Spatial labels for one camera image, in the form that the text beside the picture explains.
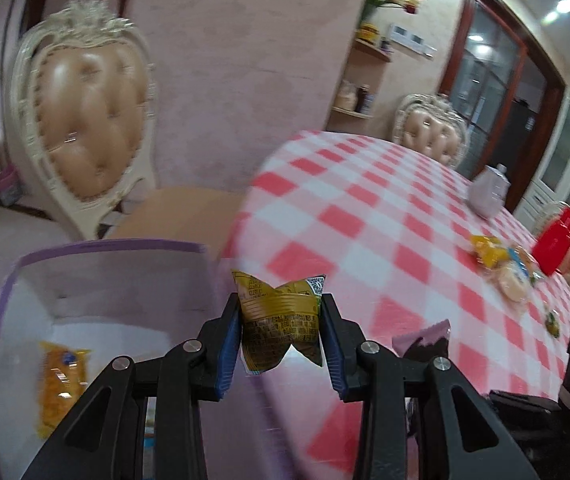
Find yellow brown snack packet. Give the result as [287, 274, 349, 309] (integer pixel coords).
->
[232, 270, 325, 374]

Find orange snack packet in bin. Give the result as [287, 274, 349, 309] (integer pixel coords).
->
[38, 341, 91, 440]

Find pink snack packet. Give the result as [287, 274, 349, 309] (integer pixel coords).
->
[392, 320, 451, 363]

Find clear purple-rimmed storage bin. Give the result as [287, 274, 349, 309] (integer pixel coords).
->
[0, 240, 224, 479]

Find green white snack packet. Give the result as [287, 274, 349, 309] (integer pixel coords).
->
[544, 310, 562, 339]

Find orange bread snack packet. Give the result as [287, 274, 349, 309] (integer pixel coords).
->
[494, 261, 532, 304]

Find red white checkered tablecloth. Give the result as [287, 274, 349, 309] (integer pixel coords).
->
[218, 129, 570, 480]

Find blue silver snack packet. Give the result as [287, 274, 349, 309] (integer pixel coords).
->
[507, 245, 542, 285]

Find red thermos jug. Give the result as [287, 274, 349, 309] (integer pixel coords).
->
[531, 206, 570, 276]

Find white floral teapot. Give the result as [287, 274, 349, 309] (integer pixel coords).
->
[467, 164, 510, 220]

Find beige tufted chair middle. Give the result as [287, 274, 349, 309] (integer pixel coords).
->
[391, 93, 469, 169]

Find wooden corner shelf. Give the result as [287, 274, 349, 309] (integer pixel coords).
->
[324, 38, 391, 134]

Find beige tufted chair near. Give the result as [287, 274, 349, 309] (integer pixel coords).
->
[4, 0, 158, 240]

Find yellow jar on shelf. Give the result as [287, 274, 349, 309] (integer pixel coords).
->
[355, 23, 380, 47]

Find wall thermostat panel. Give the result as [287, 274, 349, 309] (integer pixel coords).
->
[388, 24, 437, 58]

